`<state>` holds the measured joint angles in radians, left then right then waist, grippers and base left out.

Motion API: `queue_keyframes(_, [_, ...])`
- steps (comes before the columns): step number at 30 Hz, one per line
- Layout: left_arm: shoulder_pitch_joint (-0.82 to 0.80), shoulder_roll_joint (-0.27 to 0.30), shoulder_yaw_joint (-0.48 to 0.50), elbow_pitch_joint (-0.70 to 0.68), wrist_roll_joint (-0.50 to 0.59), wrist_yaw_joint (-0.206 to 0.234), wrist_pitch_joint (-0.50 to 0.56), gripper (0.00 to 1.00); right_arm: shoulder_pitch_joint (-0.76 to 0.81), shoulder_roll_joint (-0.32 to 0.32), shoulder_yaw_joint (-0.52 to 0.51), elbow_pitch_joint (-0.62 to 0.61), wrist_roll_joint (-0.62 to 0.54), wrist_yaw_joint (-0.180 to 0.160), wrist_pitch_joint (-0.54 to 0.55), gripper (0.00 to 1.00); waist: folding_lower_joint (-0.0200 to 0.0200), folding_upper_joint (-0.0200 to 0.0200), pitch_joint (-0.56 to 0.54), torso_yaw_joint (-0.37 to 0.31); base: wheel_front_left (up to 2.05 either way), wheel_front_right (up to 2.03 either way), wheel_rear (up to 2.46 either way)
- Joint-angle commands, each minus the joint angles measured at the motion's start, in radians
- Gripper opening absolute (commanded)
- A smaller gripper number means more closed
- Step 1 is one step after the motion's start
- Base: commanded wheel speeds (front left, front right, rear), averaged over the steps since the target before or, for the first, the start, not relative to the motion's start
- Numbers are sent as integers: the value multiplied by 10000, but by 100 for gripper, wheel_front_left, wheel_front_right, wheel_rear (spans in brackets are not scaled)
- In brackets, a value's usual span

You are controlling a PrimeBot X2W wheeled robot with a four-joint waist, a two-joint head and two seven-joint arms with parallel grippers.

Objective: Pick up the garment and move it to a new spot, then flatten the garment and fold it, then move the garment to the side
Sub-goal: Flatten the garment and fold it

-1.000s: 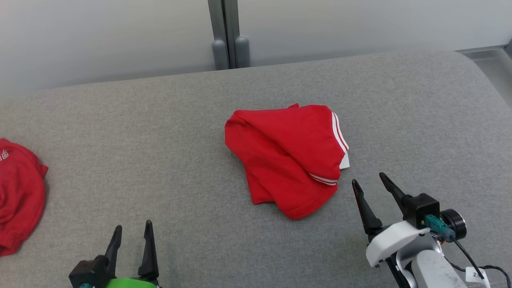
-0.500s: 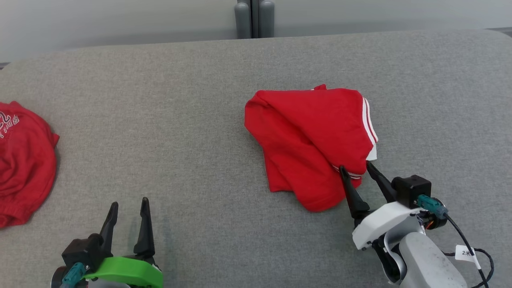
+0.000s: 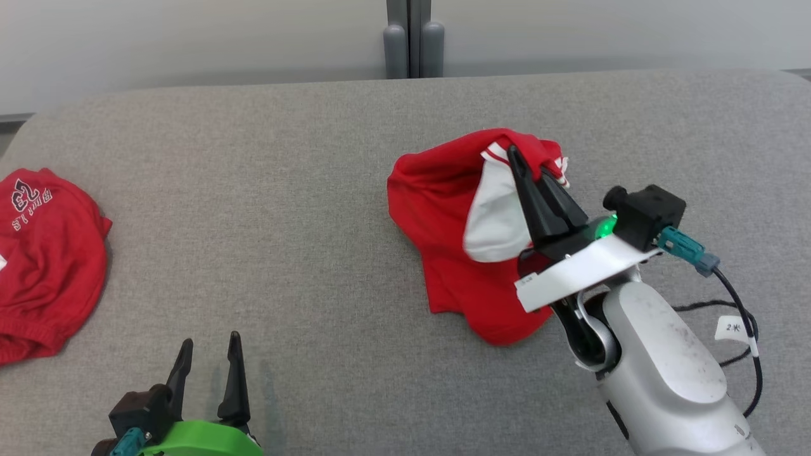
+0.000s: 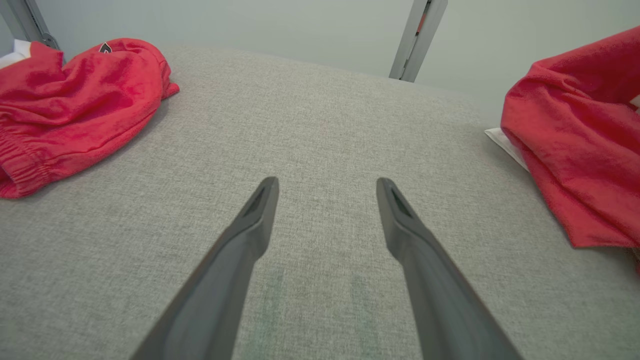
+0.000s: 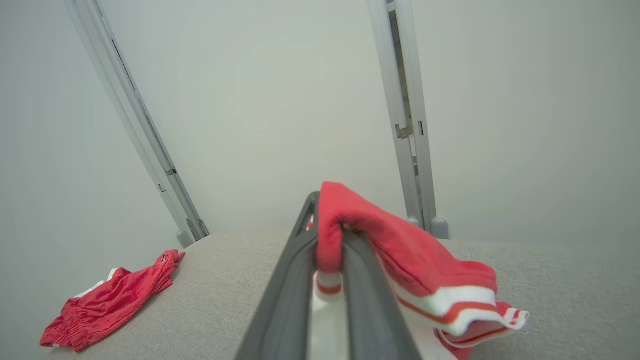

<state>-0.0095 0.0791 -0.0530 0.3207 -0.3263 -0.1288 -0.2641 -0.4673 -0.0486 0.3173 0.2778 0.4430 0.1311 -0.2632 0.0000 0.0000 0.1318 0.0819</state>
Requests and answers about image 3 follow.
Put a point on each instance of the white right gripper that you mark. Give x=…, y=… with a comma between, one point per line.
x=583, y=269

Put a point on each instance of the grey rounded post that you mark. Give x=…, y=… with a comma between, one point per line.
x=433, y=50
x=395, y=54

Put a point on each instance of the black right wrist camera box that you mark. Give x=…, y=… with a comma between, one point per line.
x=646, y=215

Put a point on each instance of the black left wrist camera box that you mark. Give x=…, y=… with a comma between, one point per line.
x=139, y=411

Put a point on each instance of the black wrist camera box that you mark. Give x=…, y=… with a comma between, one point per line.
x=139, y=411
x=646, y=215

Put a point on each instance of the grey vertical frame profile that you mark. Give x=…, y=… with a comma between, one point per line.
x=415, y=31

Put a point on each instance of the grey fabric sofa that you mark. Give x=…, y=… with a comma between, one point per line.
x=285, y=209

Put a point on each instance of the red and white jersey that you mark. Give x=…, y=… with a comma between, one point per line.
x=437, y=209

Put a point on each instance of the red shorts with white stripe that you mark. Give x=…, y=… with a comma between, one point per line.
x=51, y=278

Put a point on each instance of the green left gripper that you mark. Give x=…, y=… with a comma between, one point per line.
x=203, y=440

